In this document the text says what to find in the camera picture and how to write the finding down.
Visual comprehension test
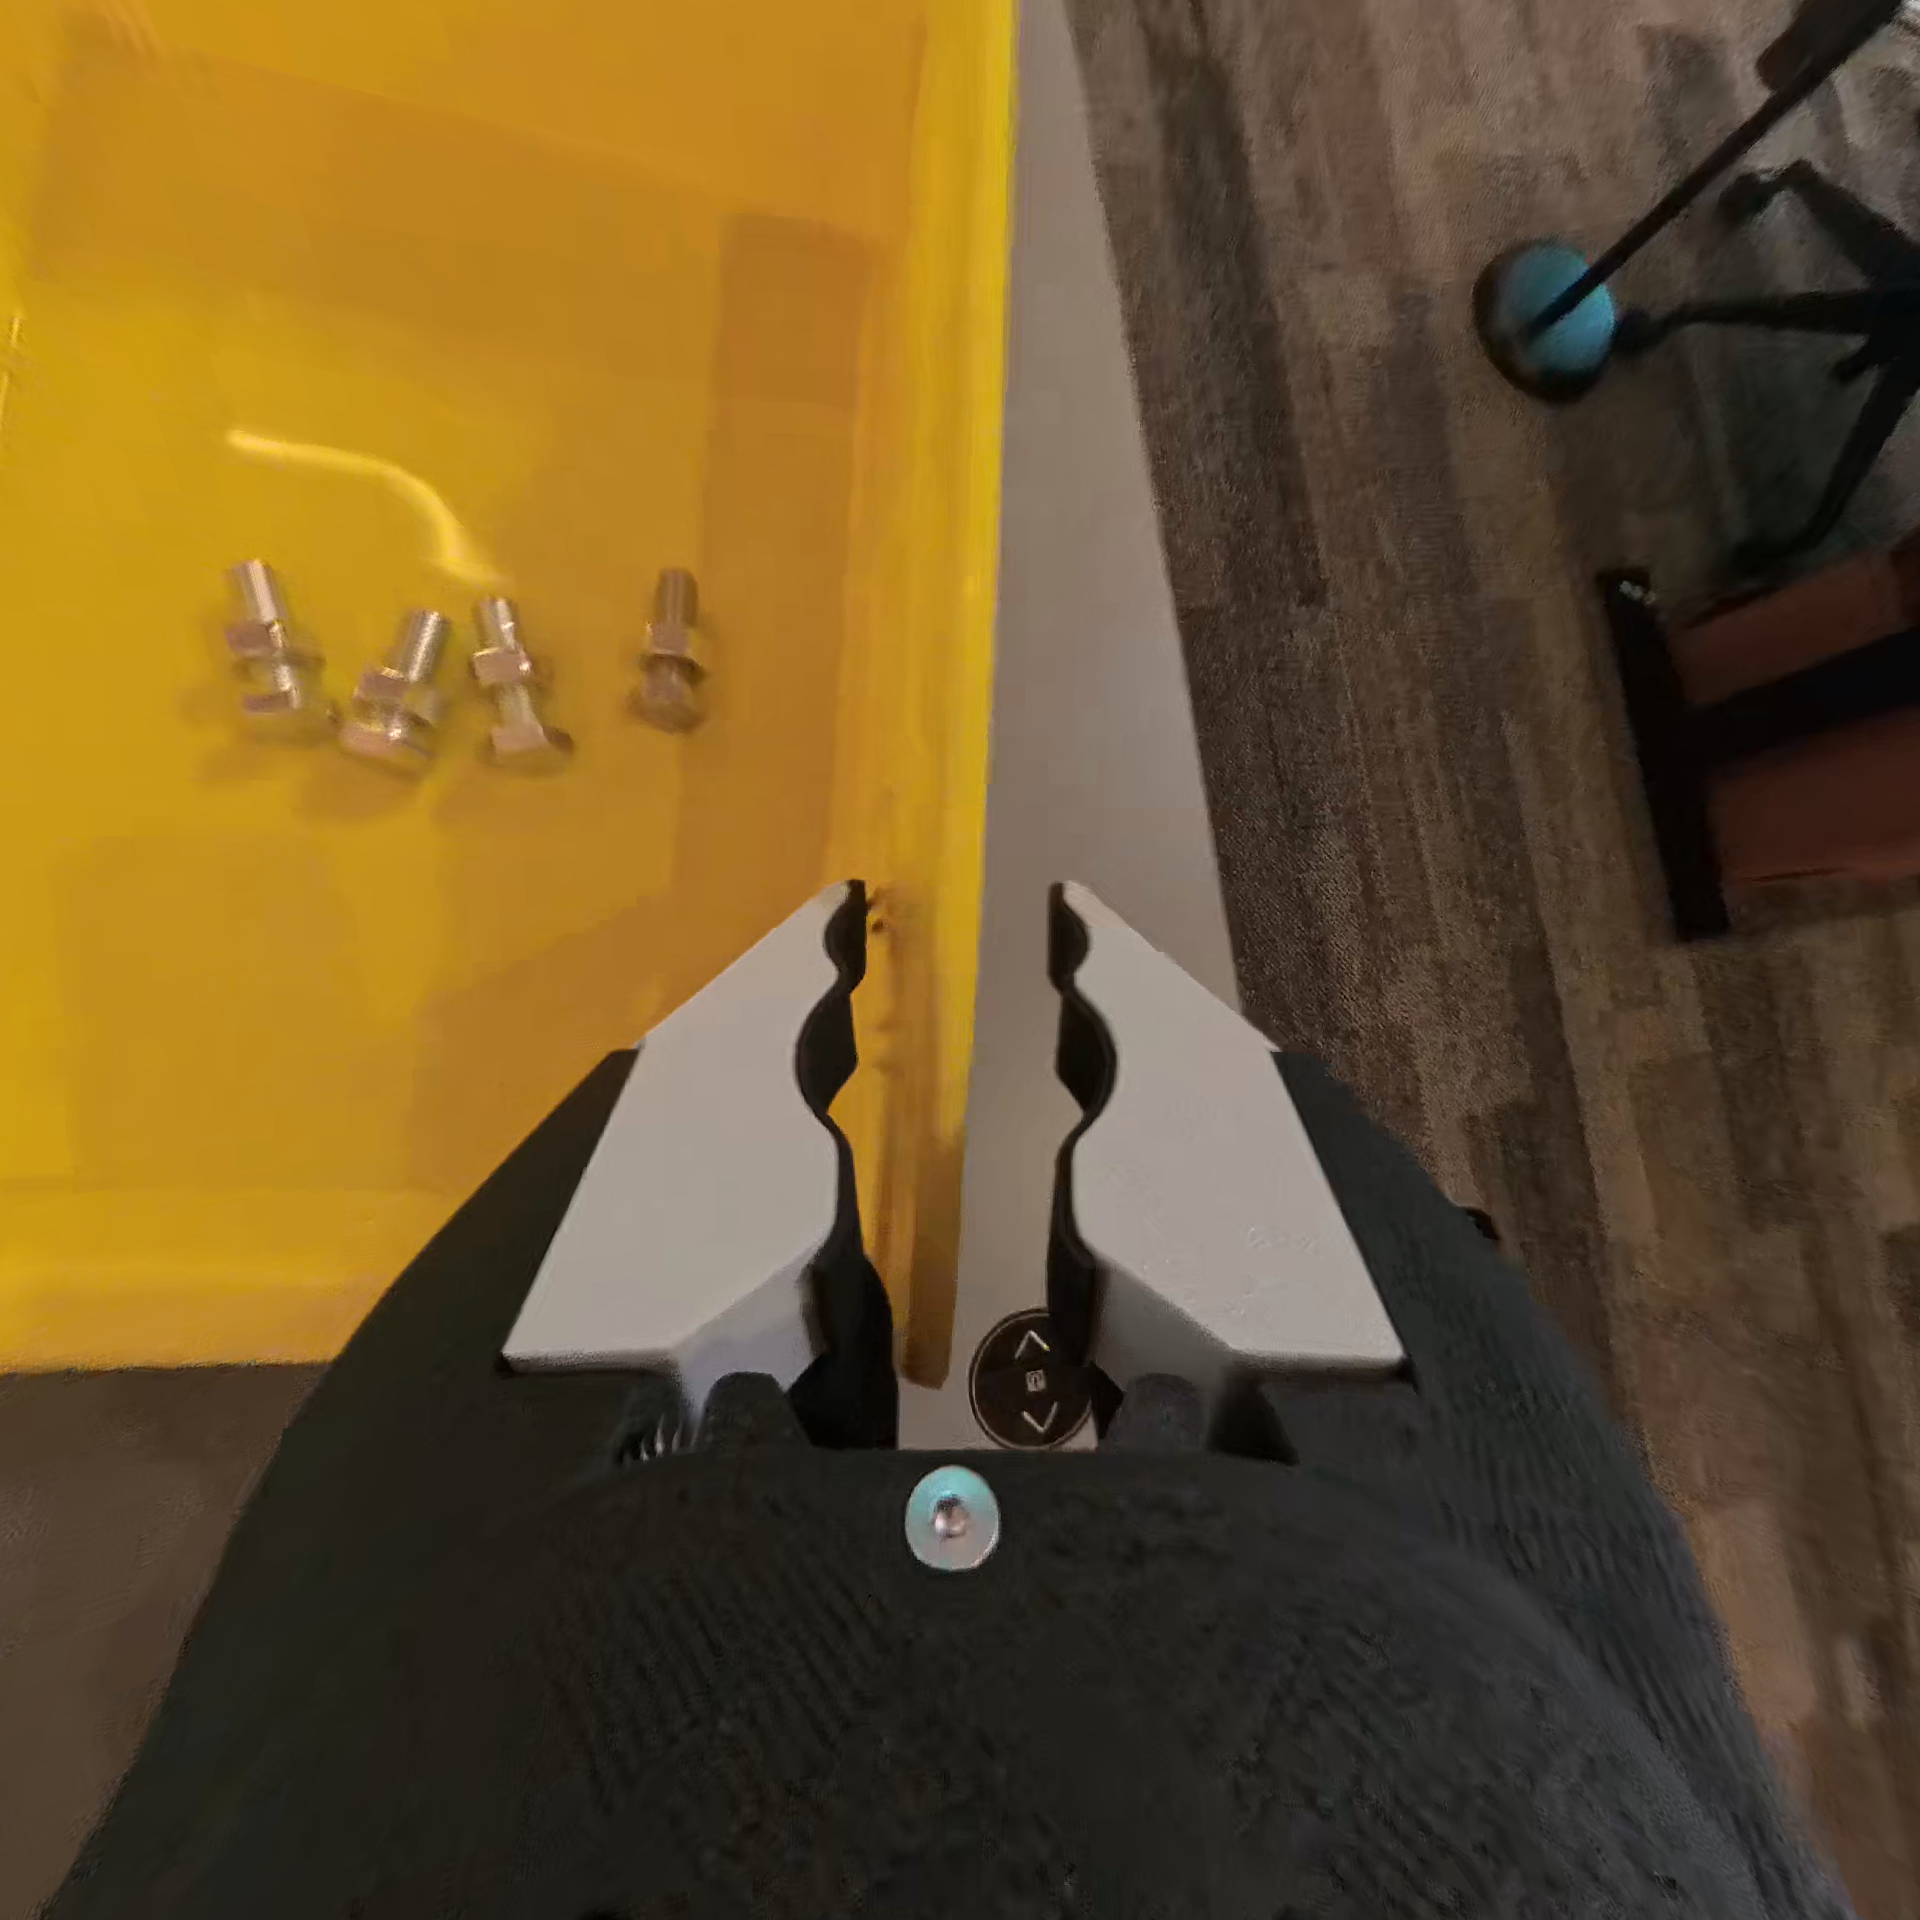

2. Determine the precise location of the steel hex bolt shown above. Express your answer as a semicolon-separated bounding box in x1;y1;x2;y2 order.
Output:
221;557;337;740
469;594;578;771
336;603;456;778
626;566;710;736

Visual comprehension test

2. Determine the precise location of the black chair base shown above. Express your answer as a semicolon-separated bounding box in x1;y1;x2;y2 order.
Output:
1634;158;1920;557

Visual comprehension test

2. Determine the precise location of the round black desk control panel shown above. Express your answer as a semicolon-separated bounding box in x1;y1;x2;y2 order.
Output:
966;1307;1108;1453

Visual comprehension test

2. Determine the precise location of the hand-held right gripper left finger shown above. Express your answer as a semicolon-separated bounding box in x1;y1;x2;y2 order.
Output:
497;878;902;1452

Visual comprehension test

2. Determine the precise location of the dark wooden furniture base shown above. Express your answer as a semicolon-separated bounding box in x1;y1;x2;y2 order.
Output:
1592;532;1920;945

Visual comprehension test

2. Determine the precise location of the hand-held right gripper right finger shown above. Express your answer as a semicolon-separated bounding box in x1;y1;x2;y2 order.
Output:
1045;878;1412;1386

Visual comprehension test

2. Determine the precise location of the black stand with teal base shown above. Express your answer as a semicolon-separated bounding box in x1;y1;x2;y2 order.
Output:
1472;0;1920;404

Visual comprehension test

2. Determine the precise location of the yellow plastic bin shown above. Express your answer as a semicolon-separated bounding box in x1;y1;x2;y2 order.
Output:
0;0;1023;1389

